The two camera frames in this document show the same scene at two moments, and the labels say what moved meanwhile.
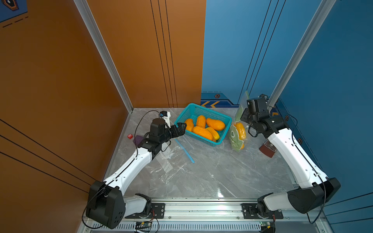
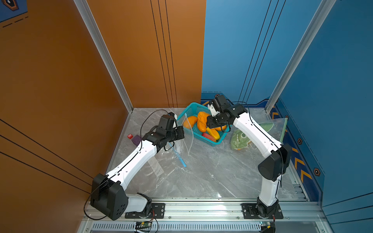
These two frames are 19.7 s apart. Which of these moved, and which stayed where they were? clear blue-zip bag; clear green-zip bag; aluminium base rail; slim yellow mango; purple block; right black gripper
Moved: right black gripper; clear green-zip bag; clear blue-zip bag
Stayed: purple block; slim yellow mango; aluminium base rail
